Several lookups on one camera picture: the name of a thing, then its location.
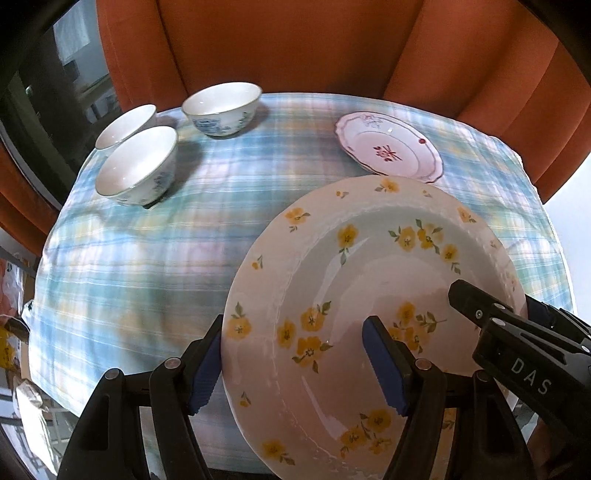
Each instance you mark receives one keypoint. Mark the pink flower scalloped plate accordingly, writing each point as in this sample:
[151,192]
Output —
[392,147]

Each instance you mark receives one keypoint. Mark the narrow orange curtain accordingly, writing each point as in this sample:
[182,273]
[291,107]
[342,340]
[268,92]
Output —
[23,203]

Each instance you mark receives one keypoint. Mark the wide orange curtain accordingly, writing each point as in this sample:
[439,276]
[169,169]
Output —
[300,46]

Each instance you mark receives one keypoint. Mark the yellow flower plate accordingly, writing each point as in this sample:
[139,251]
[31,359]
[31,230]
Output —
[369,263]

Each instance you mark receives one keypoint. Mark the white bowl blue flower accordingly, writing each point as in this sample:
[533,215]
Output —
[134,161]

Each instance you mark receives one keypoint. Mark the dark glass window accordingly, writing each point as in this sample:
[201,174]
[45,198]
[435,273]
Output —
[46,101]

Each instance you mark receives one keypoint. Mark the plaid tablecloth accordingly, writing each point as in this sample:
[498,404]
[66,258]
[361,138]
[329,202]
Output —
[207,258]

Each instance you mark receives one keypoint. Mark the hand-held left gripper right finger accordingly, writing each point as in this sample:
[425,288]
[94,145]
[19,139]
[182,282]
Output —
[383,364]

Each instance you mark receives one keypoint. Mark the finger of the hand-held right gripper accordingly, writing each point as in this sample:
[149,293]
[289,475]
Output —
[542,311]
[480,304]

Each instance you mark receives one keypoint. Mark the yellow packet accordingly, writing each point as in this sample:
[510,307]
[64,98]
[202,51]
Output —
[9,344]

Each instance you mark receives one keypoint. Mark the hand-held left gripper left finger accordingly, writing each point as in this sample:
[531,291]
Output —
[207,369]

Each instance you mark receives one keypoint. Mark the large blue pattern bowl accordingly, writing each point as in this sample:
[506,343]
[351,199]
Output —
[221,104]

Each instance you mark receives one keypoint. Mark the small white bowl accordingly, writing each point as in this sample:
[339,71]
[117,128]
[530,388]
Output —
[124,124]

